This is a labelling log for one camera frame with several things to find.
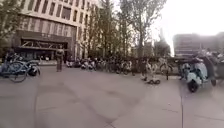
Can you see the row of parked bicycles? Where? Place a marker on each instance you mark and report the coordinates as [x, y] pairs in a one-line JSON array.
[[113, 65]]

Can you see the person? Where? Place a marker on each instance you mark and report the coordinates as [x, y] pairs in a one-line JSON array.
[[144, 68], [59, 58]]

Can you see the row of trees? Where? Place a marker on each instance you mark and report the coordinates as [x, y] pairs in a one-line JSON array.
[[123, 26]]

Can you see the grey paved square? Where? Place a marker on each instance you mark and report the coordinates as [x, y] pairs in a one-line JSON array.
[[100, 103]]

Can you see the small delivery robot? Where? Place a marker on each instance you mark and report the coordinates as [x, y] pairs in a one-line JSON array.
[[153, 80]]

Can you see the large beige office building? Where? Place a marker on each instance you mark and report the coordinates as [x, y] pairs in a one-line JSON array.
[[50, 23]]

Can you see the pale blue scooter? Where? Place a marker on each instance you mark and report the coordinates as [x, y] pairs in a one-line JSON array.
[[197, 75]]

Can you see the dark building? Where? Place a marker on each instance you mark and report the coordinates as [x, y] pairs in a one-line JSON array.
[[196, 43]]

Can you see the blue parked bicycle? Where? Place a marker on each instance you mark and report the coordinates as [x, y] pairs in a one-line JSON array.
[[18, 68]]

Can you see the tree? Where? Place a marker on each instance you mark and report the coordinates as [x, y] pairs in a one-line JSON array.
[[7, 20]]

